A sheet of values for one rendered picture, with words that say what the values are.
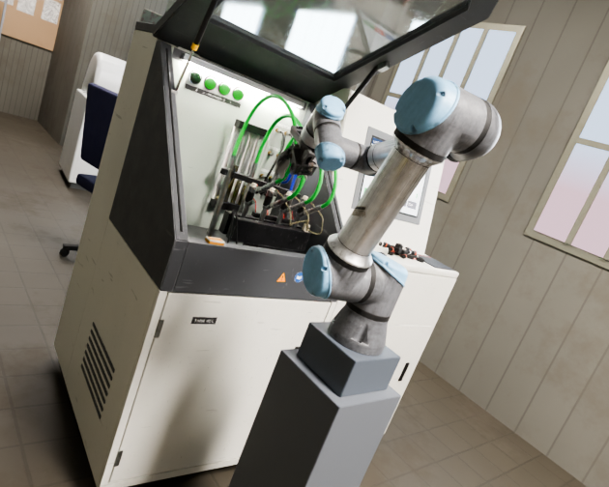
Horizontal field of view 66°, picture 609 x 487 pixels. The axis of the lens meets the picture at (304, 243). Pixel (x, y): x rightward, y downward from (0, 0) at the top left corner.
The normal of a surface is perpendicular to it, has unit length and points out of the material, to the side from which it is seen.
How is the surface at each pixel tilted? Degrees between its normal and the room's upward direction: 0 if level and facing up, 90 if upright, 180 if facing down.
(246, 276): 90
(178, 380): 90
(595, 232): 90
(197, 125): 90
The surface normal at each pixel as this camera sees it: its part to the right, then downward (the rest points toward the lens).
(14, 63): 0.59, 0.40
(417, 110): -0.77, -0.29
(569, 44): -0.73, -0.11
